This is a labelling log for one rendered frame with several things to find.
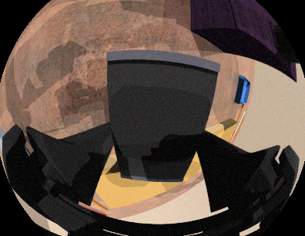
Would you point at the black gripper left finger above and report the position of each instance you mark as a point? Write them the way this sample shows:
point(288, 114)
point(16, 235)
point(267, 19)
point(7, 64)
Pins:
point(79, 159)

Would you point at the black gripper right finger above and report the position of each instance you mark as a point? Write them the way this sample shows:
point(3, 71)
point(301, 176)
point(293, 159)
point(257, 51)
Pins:
point(227, 169)

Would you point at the blue shallow tray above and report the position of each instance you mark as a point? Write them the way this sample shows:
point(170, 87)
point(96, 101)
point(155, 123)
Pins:
point(243, 90)

